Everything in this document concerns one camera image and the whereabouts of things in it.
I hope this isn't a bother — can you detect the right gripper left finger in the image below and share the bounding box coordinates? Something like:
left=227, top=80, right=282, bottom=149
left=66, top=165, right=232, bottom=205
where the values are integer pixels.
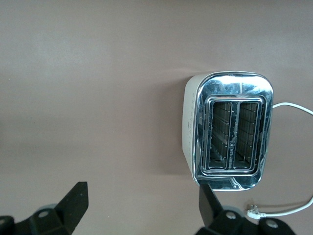
left=0, top=181, right=89, bottom=235

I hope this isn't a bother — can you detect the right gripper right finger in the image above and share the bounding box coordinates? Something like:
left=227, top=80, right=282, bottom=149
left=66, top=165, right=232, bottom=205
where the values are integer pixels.
left=195, top=182, right=297, bottom=235

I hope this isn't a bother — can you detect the beige chrome two-slot toaster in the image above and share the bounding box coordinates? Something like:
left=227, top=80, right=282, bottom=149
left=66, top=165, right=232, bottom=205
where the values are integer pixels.
left=182, top=70, right=273, bottom=192

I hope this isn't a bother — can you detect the white toaster power cable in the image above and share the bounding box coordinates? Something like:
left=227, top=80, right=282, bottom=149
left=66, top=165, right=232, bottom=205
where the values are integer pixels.
left=246, top=101, right=313, bottom=220

